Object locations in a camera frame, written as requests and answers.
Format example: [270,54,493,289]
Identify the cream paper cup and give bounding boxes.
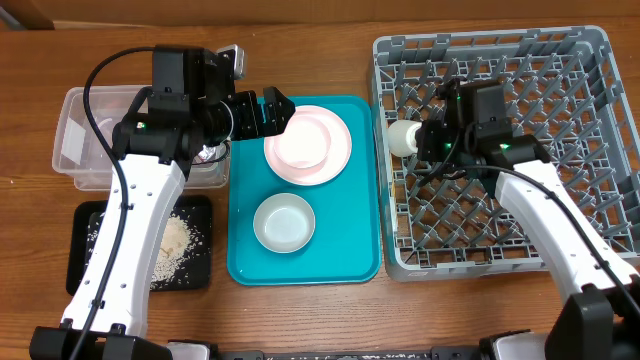
[387,120,421,157]

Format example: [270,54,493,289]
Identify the grey bowl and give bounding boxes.
[253,193,316,254]

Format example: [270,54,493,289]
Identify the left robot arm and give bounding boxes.
[29,45,295,359]

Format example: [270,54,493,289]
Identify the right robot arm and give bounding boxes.
[415,78,639,360]

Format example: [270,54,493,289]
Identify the grey dishwasher rack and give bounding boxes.
[371,26,639,282]

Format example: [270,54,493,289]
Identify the large pink plate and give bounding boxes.
[264,105,352,186]

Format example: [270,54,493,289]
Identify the cardboard backdrop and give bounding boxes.
[1,0,639,29]

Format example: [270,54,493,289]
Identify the teal plastic tray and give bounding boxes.
[227,95,382,286]

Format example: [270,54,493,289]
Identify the black plastic tray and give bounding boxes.
[66,195,213,295]

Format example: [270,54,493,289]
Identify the clear plastic bin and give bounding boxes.
[52,85,230,191]

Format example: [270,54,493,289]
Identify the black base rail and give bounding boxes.
[164,329,551,360]

